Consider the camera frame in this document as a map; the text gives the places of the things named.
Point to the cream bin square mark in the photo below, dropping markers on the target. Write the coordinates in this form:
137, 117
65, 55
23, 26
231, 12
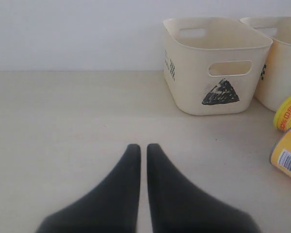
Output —
274, 85

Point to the cream bin triangle mark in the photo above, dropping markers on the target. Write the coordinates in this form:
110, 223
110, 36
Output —
212, 64

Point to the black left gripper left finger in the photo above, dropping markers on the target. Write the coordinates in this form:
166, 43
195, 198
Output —
111, 207

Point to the yellow chips can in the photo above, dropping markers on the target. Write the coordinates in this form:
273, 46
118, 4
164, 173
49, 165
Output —
280, 156

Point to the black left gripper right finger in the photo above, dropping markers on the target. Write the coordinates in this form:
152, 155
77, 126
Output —
178, 206

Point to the pink chips can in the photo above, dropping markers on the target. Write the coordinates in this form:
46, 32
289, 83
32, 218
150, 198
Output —
282, 118

